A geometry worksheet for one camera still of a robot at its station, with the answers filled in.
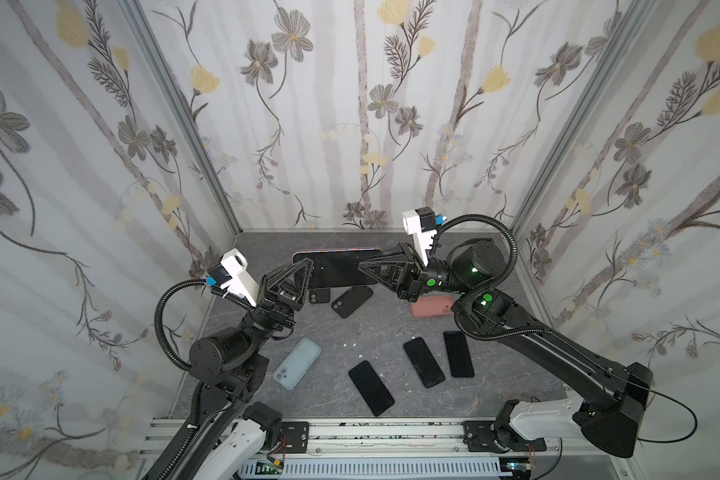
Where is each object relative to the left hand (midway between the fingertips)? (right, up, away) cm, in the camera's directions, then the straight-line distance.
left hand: (304, 261), depth 44 cm
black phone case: (+3, -15, +55) cm, 57 cm away
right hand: (+9, -1, 0) cm, 9 cm away
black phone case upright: (-7, -12, +57) cm, 59 cm away
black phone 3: (+38, -29, +45) cm, 66 cm away
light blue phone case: (-11, -30, +42) cm, 53 cm away
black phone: (+11, -36, +38) cm, 53 cm away
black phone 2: (+26, -30, +42) cm, 58 cm away
